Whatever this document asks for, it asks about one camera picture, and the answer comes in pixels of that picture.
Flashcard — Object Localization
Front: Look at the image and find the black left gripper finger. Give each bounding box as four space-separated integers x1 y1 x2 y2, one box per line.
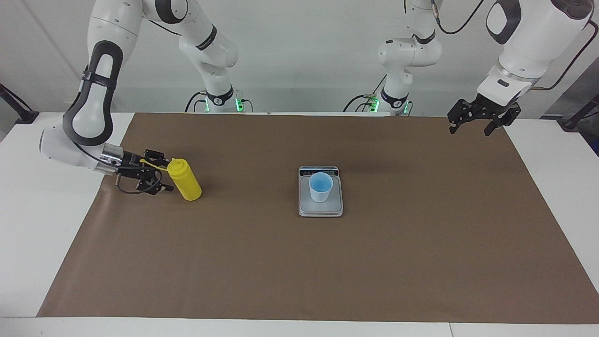
483 111 514 138
447 110 469 136

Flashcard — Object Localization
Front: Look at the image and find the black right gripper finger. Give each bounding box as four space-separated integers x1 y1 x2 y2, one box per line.
135 176 175 195
143 148 168 166

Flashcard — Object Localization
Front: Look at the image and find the yellow squeeze bottle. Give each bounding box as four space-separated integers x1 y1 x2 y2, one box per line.
139 158 203 202

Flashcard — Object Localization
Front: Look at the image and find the light blue plastic cup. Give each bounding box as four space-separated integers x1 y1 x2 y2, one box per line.
309 172 334 203

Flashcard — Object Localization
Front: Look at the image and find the silver digital kitchen scale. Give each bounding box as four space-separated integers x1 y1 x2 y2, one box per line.
298 165 344 218

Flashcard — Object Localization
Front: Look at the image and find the black metal stand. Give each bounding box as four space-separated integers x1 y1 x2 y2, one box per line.
557 94 599 131
0 83 40 125

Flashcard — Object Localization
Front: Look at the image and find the dark grey background panel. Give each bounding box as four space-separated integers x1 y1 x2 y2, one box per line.
541 56 599 120

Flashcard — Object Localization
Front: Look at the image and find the brown paper table mat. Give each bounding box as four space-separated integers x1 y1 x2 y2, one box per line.
37 112 599 325

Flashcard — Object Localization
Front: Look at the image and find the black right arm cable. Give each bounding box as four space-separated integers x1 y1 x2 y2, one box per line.
73 138 163 196

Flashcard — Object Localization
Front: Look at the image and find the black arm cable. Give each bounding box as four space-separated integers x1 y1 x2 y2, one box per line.
430 0 599 92
73 138 163 196

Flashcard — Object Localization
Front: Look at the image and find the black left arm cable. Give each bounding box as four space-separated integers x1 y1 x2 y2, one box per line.
430 0 599 92

